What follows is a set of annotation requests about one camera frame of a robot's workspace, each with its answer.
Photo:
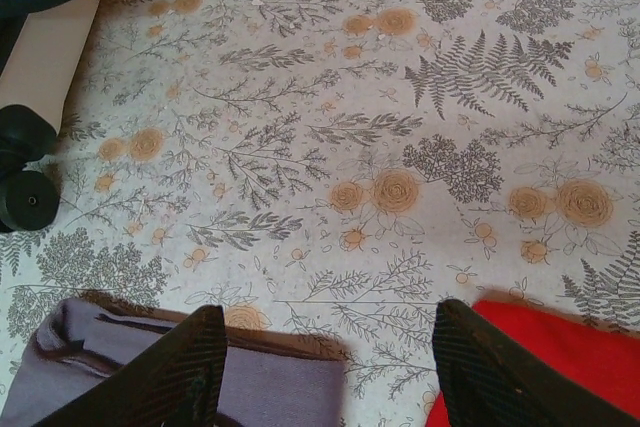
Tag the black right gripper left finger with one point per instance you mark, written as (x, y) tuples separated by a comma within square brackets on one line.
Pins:
[(165, 377)]

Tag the red cloth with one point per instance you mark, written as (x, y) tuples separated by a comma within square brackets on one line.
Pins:
[(575, 347)]

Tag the floral print tablecloth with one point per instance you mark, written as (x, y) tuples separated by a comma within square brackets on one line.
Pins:
[(320, 147)]

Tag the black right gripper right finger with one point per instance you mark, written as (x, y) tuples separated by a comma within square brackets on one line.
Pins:
[(490, 377)]

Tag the white hard-shell suitcase black wheels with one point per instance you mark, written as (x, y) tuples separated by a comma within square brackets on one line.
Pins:
[(50, 62)]

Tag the purple grey cloth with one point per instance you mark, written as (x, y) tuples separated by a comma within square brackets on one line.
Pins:
[(280, 377)]

